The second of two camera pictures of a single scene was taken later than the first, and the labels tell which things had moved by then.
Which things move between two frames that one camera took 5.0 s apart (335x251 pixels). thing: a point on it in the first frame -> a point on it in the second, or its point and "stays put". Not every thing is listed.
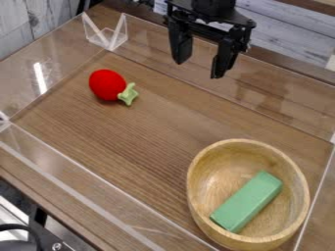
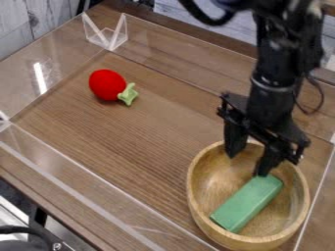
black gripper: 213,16 -> 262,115
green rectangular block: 246,201 stays put
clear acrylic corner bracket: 105,37 stays put
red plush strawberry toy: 108,84 stays put
